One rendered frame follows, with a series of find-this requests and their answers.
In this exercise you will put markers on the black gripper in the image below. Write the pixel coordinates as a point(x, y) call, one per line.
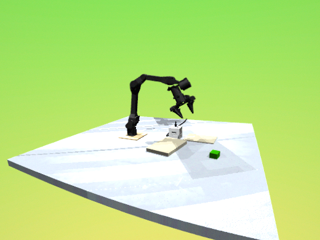
point(179, 98)

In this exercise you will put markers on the small green block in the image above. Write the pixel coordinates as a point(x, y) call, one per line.
point(214, 154)

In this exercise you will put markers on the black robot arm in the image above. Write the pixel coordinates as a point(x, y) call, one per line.
point(135, 87)

